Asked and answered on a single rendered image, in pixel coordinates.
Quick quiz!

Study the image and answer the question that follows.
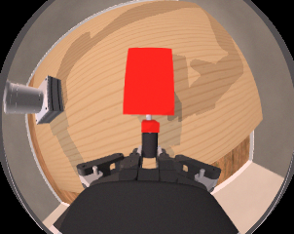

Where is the red box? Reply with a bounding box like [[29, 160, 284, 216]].
[[123, 48, 174, 159]]

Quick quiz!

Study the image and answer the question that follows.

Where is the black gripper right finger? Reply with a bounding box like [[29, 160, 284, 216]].
[[156, 145, 221, 193]]

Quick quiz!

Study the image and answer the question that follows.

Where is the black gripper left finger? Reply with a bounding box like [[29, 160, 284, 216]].
[[76, 145, 143, 189]]

